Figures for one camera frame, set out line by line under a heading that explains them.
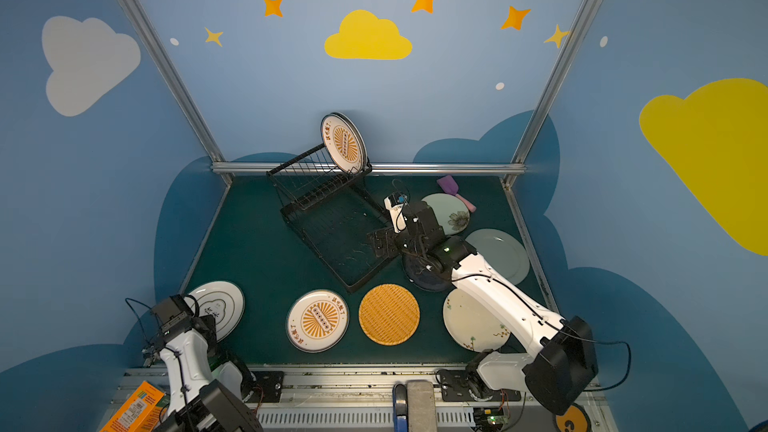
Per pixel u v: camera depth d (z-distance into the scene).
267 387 0.74
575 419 0.71
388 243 0.67
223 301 0.88
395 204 0.68
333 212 1.09
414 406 0.70
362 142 0.84
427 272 0.55
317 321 0.85
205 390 0.44
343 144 0.92
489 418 0.71
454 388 0.74
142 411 0.67
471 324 0.84
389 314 0.86
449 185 1.19
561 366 0.39
